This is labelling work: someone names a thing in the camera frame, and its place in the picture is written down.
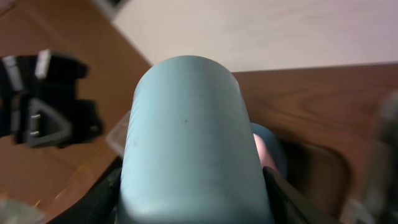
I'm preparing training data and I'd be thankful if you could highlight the pink cup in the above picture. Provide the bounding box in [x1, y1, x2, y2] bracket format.
[253, 134, 278, 172]

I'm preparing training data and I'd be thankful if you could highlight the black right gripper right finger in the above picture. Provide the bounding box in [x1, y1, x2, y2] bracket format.
[262, 167, 339, 224]

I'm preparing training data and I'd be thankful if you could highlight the grey dishwasher rack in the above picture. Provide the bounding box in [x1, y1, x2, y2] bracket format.
[341, 91, 397, 223]

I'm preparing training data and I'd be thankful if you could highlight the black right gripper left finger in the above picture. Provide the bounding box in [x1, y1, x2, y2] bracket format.
[47, 168, 121, 224]

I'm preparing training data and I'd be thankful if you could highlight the brown serving tray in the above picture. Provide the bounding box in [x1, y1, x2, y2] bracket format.
[281, 140, 351, 218]

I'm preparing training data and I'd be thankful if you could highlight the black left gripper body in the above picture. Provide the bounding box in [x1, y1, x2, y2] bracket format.
[1, 49, 103, 148]

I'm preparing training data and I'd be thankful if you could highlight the light blue cup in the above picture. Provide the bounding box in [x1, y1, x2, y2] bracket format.
[117, 55, 274, 223]

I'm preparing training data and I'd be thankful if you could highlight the dark blue plate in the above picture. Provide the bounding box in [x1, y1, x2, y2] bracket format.
[251, 123, 288, 179]

